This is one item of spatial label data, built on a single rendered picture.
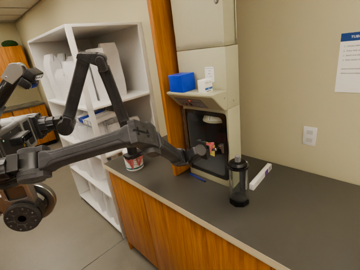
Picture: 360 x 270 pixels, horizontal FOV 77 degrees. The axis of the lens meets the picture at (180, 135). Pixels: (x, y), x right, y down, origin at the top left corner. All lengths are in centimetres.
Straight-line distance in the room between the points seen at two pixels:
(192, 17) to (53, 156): 88
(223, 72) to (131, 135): 62
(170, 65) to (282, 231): 101
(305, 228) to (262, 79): 86
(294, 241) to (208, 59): 90
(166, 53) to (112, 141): 77
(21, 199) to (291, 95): 146
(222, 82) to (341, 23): 60
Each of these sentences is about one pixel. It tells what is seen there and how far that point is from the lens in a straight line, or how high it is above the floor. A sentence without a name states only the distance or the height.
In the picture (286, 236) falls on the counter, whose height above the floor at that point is 94.
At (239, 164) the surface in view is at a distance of 112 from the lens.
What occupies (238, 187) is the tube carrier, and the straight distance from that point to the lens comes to 118.
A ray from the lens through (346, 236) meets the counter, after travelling 121.
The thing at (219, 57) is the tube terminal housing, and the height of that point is 166.
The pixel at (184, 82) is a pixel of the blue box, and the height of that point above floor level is 156.
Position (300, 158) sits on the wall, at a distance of 160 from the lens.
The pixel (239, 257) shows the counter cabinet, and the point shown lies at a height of 80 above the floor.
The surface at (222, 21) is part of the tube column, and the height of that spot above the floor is 181.
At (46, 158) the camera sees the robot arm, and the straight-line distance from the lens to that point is 81.
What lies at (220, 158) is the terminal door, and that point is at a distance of 130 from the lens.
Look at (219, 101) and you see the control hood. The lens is 111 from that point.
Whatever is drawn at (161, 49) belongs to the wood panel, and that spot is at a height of 173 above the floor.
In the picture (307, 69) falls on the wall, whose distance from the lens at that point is 144.
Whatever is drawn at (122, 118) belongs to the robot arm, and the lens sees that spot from 125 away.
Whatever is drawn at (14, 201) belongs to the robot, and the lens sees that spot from 124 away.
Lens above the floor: 173
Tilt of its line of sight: 21 degrees down
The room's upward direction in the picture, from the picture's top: 8 degrees counter-clockwise
